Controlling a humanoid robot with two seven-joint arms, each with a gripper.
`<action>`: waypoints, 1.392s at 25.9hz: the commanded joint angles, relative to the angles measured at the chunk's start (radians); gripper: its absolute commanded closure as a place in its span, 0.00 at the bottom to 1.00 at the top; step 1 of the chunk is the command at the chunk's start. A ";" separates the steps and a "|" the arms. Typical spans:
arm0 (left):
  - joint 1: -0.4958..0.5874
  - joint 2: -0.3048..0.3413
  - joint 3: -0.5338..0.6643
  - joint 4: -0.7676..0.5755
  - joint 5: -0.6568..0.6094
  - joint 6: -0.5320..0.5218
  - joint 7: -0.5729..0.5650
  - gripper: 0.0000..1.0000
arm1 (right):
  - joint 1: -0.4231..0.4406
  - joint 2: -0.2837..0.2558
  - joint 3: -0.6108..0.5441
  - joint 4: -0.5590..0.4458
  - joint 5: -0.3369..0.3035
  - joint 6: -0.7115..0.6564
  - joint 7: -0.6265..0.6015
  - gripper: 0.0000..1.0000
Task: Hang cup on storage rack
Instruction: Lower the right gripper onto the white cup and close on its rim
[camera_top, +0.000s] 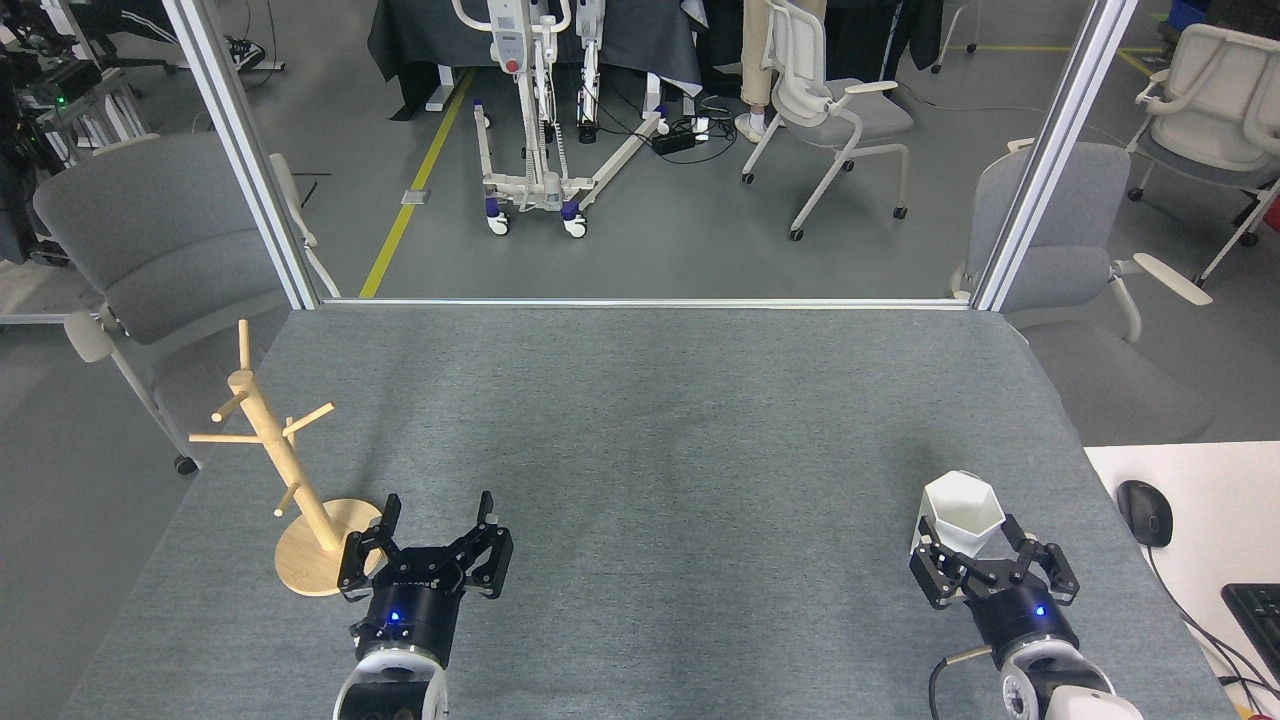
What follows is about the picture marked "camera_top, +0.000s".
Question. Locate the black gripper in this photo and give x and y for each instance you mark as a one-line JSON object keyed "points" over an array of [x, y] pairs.
{"points": [[410, 612], [1020, 615]]}

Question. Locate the white faceted cup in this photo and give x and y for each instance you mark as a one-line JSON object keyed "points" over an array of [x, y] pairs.
{"points": [[960, 505]]}

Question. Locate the wooden cup rack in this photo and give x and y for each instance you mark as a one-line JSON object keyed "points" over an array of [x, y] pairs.
{"points": [[320, 565]]}

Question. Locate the black equipment rack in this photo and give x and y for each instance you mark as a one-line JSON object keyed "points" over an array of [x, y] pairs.
{"points": [[45, 90]]}

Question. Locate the black computer mouse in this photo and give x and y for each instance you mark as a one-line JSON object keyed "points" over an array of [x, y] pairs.
{"points": [[1145, 512]]}

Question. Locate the white side table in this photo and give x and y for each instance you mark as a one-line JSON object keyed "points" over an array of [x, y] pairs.
{"points": [[1220, 500]]}

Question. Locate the black keyboard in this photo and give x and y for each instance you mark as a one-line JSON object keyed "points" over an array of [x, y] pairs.
{"points": [[1258, 615]]}

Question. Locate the grey upholstered chair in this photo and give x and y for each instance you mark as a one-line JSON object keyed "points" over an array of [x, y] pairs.
{"points": [[150, 240], [1065, 230]]}

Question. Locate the white wheeled stand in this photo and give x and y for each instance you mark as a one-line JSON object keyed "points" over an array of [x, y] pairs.
{"points": [[545, 185]]}

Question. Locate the white office chair grey seat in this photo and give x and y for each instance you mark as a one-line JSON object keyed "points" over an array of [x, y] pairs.
{"points": [[860, 120], [1215, 110]]}

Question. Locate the table with black cloth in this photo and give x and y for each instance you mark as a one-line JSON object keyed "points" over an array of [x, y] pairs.
{"points": [[430, 35]]}

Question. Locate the person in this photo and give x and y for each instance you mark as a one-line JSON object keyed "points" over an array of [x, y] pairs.
{"points": [[755, 60]]}

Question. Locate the silver table edge rail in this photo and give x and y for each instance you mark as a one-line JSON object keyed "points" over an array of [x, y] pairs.
{"points": [[650, 303]]}

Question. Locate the silver frame post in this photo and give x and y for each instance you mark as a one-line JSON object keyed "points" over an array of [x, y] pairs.
{"points": [[1050, 150], [240, 140]]}

